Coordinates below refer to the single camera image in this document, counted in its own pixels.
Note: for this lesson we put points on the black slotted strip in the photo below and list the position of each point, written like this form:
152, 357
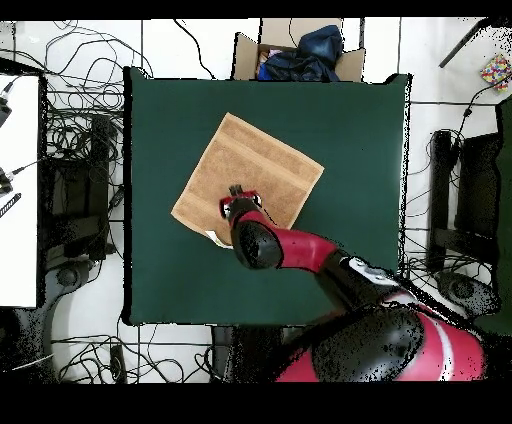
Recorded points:
10, 204

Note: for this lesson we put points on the white side table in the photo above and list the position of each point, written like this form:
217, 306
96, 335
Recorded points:
20, 240

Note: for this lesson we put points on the tan terry towel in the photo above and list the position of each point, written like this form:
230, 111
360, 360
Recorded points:
256, 160

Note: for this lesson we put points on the dark blue clothing pile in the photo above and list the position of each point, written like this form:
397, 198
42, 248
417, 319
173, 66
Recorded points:
316, 52

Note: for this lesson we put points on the black equipment frame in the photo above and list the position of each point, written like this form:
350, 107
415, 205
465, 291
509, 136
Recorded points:
76, 188

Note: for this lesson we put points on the dark green table cloth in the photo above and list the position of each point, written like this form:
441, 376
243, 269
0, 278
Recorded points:
340, 120

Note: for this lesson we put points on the thin black rod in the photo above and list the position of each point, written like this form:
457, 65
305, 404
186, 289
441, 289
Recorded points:
460, 46

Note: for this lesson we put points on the multicoloured patterned item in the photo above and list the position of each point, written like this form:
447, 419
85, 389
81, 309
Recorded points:
496, 72

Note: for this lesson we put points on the black power strip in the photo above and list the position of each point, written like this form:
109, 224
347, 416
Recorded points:
118, 362

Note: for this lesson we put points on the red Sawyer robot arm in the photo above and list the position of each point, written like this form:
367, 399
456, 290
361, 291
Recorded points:
304, 248

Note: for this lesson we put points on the brown cardboard box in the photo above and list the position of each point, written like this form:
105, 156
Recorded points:
246, 60

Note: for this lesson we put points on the black round stand foot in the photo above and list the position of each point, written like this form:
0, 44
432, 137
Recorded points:
464, 288
68, 276

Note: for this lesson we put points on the green cloth side table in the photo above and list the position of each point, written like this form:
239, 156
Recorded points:
506, 200

